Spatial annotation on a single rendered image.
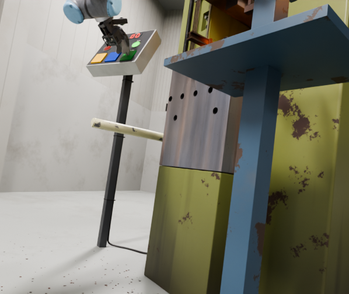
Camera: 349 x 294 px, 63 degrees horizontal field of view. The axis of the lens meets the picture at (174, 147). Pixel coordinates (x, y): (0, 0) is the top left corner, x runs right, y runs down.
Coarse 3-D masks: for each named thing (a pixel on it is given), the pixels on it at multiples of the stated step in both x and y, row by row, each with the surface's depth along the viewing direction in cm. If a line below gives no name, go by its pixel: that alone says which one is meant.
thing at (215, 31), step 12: (204, 0) 152; (192, 12) 160; (204, 12) 150; (216, 12) 148; (192, 24) 158; (204, 24) 152; (216, 24) 148; (228, 24) 154; (240, 24) 159; (180, 36) 166; (204, 36) 147; (216, 36) 148; (228, 36) 154; (180, 48) 163
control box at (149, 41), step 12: (144, 36) 155; (156, 36) 156; (132, 48) 151; (144, 48) 147; (156, 48) 157; (132, 60) 143; (144, 60) 148; (96, 72) 159; (108, 72) 155; (120, 72) 152; (132, 72) 148
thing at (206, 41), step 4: (192, 32) 114; (192, 36) 115; (196, 36) 116; (200, 36) 116; (192, 40) 116; (196, 40) 115; (200, 40) 117; (204, 40) 118; (208, 40) 119; (200, 44) 118; (204, 44) 118
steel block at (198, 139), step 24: (192, 96) 114; (216, 96) 102; (168, 120) 125; (192, 120) 111; (216, 120) 101; (168, 144) 122; (192, 144) 109; (216, 144) 99; (192, 168) 107; (216, 168) 97
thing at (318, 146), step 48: (336, 0) 93; (288, 96) 102; (336, 96) 88; (288, 144) 99; (336, 144) 86; (288, 192) 96; (336, 192) 86; (288, 240) 93; (336, 240) 86; (288, 288) 90; (336, 288) 86
